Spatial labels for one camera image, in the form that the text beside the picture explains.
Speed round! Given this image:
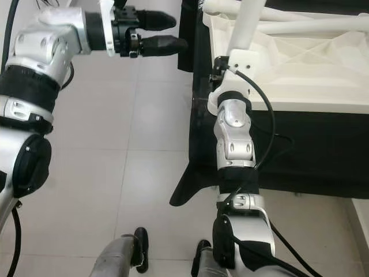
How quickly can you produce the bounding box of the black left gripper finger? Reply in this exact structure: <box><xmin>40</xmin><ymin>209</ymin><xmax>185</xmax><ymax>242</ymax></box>
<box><xmin>137</xmin><ymin>10</ymin><xmax>177</xmax><ymax>32</ymax></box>
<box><xmin>138</xmin><ymin>36</ymin><xmax>190</xmax><ymax>57</ymax></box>

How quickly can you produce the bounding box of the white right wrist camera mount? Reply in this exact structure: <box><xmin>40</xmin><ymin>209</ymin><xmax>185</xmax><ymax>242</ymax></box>
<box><xmin>208</xmin><ymin>49</ymin><xmax>260</xmax><ymax>113</ymax></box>

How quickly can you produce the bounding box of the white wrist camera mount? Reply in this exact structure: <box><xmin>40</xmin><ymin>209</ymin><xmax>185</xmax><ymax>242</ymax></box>
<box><xmin>208</xmin><ymin>49</ymin><xmax>260</xmax><ymax>113</ymax></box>
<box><xmin>99</xmin><ymin>0</ymin><xmax>127</xmax><ymax>57</ymax></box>

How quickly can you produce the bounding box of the white plastic table top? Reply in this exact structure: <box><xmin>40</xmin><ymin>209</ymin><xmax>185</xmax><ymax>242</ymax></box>
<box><xmin>202</xmin><ymin>12</ymin><xmax>369</xmax><ymax>113</ymax></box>

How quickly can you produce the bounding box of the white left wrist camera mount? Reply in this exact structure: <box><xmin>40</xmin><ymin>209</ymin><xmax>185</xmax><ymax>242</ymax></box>
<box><xmin>99</xmin><ymin>0</ymin><xmax>127</xmax><ymax>57</ymax></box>

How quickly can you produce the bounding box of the white threaded plastic table leg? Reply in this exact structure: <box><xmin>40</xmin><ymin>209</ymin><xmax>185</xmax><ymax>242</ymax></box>
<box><xmin>204</xmin><ymin>0</ymin><xmax>242</xmax><ymax>15</ymax></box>
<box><xmin>251</xmin><ymin>16</ymin><xmax>369</xmax><ymax>36</ymax></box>
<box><xmin>225</xmin><ymin>0</ymin><xmax>269</xmax><ymax>54</ymax></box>

